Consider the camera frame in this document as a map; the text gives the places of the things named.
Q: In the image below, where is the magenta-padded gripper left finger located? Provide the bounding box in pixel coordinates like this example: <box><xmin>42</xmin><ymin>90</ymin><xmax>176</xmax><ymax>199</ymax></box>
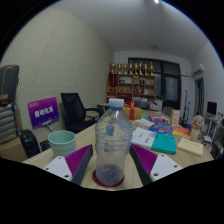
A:
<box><xmin>42</xmin><ymin>143</ymin><xmax>94</xmax><ymax>186</ymax></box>

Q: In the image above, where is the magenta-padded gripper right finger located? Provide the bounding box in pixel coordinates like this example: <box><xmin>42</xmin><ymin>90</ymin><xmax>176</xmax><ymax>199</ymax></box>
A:
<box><xmin>129</xmin><ymin>143</ymin><xmax>184</xmax><ymax>187</ymax></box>

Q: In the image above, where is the clear plastic water bottle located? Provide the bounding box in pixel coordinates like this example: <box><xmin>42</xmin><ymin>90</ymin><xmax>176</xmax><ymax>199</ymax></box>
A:
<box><xmin>94</xmin><ymin>97</ymin><xmax>134</xmax><ymax>187</ymax></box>

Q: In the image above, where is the pale green cup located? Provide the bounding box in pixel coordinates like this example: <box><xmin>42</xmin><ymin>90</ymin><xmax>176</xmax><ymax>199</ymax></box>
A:
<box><xmin>47</xmin><ymin>129</ymin><xmax>77</xmax><ymax>158</ymax></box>

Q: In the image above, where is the teal book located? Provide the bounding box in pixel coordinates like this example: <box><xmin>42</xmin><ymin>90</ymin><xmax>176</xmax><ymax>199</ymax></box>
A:
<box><xmin>151</xmin><ymin>132</ymin><xmax>178</xmax><ymax>156</ymax></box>

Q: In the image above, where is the white book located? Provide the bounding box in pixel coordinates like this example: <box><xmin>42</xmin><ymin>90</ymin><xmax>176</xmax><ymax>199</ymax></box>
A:
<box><xmin>130</xmin><ymin>127</ymin><xmax>158</xmax><ymax>150</ymax></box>

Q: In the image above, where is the flat round red coaster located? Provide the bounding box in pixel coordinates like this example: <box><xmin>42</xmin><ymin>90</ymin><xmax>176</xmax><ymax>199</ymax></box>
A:
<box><xmin>91</xmin><ymin>169</ymin><xmax>125</xmax><ymax>189</ymax></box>

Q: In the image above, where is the blue colourful book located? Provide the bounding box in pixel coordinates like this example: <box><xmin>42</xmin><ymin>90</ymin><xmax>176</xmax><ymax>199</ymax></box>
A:
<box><xmin>148</xmin><ymin>122</ymin><xmax>174</xmax><ymax>136</ymax></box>

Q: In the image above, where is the pale yellow book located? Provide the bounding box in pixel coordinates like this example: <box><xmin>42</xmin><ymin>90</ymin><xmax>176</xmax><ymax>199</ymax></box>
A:
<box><xmin>176</xmin><ymin>136</ymin><xmax>205</xmax><ymax>158</ymax></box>

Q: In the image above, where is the pink purple box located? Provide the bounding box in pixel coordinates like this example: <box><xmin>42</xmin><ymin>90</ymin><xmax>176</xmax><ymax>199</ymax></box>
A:
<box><xmin>148</xmin><ymin>114</ymin><xmax>170</xmax><ymax>125</ymax></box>

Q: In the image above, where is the orange book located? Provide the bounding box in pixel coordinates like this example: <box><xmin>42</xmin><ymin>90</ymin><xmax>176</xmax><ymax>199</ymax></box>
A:
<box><xmin>171</xmin><ymin>125</ymin><xmax>192</xmax><ymax>138</ymax></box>

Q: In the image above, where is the black office chair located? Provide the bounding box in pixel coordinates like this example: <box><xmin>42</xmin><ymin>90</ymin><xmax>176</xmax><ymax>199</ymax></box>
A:
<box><xmin>60</xmin><ymin>92</ymin><xmax>104</xmax><ymax>135</ymax></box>

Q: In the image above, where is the standing orange box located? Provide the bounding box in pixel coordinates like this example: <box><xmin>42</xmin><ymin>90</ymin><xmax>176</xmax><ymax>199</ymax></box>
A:
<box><xmin>170</xmin><ymin>109</ymin><xmax>181</xmax><ymax>127</ymax></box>

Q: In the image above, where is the yellow gift box red ribbon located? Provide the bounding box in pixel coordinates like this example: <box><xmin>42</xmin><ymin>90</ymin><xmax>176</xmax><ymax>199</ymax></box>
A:
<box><xmin>122</xmin><ymin>101</ymin><xmax>144</xmax><ymax>121</ymax></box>

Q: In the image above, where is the purple sign board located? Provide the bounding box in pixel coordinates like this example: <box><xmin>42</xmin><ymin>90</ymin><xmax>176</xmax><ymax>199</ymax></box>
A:
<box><xmin>27</xmin><ymin>96</ymin><xmax>61</xmax><ymax>130</ymax></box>

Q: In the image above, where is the pink flower pot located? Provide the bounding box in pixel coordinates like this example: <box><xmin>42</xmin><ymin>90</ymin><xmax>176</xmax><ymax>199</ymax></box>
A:
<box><xmin>190</xmin><ymin>114</ymin><xmax>205</xmax><ymax>142</ymax></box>

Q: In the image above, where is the wooden shelf unit with trophies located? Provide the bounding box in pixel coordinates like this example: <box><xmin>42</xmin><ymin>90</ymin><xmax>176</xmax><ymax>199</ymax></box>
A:
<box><xmin>106</xmin><ymin>60</ymin><xmax>157</xmax><ymax>105</ymax></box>

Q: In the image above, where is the computer monitor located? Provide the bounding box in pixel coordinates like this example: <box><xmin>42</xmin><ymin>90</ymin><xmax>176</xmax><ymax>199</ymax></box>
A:
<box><xmin>206</xmin><ymin>101</ymin><xmax>218</xmax><ymax>118</ymax></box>

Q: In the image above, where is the grey black bag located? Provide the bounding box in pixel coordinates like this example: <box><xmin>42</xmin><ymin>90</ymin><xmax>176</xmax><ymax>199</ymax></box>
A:
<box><xmin>0</xmin><ymin>64</ymin><xmax>20</xmax><ymax>145</ymax></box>

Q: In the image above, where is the white air conditioner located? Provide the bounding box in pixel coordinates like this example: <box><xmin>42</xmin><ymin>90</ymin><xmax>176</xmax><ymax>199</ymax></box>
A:
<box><xmin>191</xmin><ymin>63</ymin><xmax>206</xmax><ymax>76</ymax></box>

